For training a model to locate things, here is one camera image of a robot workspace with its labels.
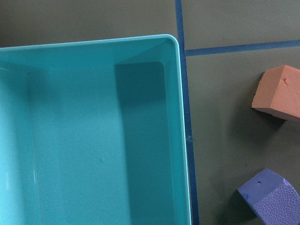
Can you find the teal plastic bin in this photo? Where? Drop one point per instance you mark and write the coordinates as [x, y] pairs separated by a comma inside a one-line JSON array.
[[92, 133]]

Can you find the orange block left side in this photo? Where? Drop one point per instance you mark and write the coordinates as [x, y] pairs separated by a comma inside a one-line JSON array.
[[278, 93]]

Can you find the purple block left side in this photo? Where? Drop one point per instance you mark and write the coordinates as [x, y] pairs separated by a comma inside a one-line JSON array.
[[272, 198]]

